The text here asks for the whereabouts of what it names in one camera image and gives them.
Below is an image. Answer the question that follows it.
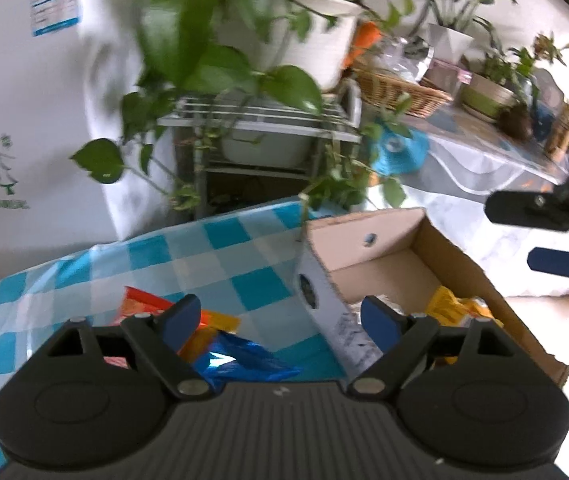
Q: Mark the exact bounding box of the small white plant pot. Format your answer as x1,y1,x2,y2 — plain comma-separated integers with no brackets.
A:
427,22,475,68

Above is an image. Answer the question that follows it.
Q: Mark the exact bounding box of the white refrigerator with green print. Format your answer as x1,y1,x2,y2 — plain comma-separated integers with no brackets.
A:
0,0,128,281

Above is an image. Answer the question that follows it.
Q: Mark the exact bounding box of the dark brown pot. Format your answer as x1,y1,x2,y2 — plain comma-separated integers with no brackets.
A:
499,105,530,138

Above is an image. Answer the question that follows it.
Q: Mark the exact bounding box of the blue snack packet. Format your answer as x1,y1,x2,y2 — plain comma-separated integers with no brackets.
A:
192,332,303,393

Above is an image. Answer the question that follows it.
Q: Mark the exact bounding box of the wicker basket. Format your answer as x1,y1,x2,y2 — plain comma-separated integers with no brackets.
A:
352,65,453,118

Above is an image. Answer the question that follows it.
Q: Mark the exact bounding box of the pink box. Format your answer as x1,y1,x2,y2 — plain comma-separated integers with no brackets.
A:
422,57,473,91

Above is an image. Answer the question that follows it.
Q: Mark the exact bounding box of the green round plant pot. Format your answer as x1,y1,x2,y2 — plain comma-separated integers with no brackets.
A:
459,72,518,121

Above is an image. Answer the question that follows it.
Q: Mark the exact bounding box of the metal plant rack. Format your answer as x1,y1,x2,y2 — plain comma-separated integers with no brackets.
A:
157,80,365,221

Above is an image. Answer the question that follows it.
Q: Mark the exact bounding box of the blue jar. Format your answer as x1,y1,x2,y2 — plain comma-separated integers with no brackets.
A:
532,102,558,143

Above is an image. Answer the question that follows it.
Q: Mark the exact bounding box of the blue white checkered tablecloth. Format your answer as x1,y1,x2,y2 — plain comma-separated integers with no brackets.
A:
0,199,350,476

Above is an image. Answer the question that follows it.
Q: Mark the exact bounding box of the orange plastic object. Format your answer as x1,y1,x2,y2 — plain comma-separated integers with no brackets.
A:
342,20,383,68

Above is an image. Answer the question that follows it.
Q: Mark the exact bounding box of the small reddish leafed plant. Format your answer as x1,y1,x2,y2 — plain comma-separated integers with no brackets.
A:
485,32,569,91

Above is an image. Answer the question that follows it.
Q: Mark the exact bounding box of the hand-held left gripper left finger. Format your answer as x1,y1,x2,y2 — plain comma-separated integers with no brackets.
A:
47,294,214,401

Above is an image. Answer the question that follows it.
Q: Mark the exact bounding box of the large pothos plant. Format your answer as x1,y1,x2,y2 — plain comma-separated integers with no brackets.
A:
72,0,415,213

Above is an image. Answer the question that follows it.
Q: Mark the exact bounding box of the large white plant pot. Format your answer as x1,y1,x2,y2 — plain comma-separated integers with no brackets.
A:
214,0,365,91

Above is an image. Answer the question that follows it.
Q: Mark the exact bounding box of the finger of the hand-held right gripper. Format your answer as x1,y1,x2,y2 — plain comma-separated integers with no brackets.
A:
485,191,569,232
527,247,569,289

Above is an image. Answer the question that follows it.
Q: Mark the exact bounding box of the brown woven jar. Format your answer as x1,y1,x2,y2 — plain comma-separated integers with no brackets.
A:
545,97,569,161

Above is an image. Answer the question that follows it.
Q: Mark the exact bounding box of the blue plastic bag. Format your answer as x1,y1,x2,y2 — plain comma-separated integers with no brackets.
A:
369,122,430,176

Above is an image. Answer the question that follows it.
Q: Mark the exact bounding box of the white plastic basin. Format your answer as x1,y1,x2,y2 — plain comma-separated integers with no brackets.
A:
219,130,315,167

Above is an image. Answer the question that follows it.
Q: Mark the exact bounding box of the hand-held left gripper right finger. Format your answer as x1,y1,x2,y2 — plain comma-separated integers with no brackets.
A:
348,295,515,402

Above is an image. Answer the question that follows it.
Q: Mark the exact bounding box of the clear plastic bag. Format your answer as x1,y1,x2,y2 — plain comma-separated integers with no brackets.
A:
382,40,435,83

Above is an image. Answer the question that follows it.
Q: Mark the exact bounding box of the cardboard box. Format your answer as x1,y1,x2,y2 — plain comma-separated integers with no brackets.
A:
292,207,569,391

